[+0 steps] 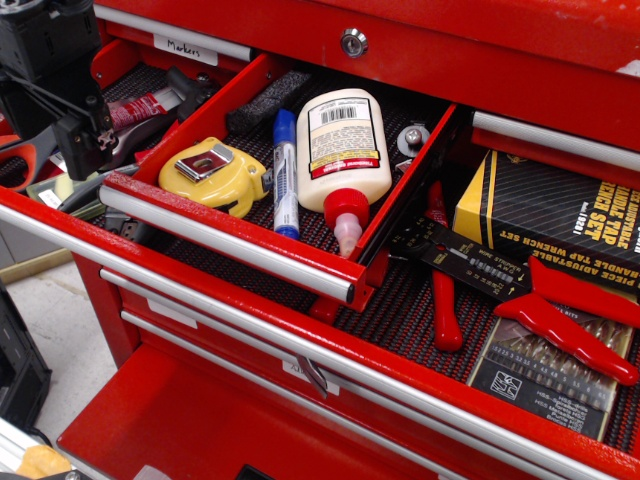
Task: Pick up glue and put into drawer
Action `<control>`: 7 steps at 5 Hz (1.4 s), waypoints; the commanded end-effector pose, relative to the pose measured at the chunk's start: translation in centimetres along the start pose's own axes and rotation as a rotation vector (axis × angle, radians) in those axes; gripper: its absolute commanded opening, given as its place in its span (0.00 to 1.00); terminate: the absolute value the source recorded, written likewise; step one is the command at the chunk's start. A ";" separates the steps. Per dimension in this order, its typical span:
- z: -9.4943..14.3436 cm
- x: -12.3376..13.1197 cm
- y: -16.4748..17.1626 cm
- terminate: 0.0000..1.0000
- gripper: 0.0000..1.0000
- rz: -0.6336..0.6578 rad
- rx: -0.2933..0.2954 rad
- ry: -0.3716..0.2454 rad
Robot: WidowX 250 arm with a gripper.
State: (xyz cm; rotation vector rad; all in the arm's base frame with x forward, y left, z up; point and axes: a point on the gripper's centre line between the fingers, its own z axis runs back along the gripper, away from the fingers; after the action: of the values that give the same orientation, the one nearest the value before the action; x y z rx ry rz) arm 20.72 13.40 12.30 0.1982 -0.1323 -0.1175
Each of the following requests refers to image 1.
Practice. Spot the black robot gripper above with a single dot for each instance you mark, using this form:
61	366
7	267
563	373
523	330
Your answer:
38	38

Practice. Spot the red glue tube white cap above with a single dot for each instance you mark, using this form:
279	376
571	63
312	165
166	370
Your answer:
126	113

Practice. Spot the black tool under drawer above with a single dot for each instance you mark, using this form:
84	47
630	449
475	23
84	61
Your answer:
121	224

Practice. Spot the small red open drawer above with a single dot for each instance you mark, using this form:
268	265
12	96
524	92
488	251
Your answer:
242	231

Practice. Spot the white wood glue bottle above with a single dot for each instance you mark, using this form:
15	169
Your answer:
343	165

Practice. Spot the orange grey scissors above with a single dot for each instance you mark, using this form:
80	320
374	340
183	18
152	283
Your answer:
25	162

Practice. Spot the silver ratchet wrench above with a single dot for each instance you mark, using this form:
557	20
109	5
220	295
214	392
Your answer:
131	136

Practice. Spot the green clear plastic box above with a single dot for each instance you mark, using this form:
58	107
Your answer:
78	198

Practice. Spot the black utility knife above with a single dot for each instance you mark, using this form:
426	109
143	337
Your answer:
194	93

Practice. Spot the white markers label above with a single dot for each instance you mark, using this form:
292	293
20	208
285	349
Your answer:
185	49

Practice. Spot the yellow tape measure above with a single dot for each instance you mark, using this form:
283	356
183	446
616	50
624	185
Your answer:
218	176

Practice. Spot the black foam block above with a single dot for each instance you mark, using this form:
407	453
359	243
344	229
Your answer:
267	103

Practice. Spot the blue white marker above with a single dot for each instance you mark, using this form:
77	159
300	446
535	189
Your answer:
286	217

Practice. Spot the black box on floor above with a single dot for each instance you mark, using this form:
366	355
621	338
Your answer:
25	376

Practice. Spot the silver cabinet lock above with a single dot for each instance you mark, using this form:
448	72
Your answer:
354	43

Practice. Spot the red metal tool chest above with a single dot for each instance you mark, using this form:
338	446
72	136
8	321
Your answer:
224	371

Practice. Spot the silver round metal part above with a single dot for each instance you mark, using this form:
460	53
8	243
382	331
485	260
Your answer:
411	139

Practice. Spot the drill bit set case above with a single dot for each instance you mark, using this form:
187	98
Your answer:
527	371

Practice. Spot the black yellow tap wrench box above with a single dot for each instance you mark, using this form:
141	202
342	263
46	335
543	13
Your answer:
572	222

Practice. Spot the red handled pliers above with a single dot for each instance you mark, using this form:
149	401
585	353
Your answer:
447	333

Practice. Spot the red handled wire stripper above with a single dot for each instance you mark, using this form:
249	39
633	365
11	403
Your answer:
529	293

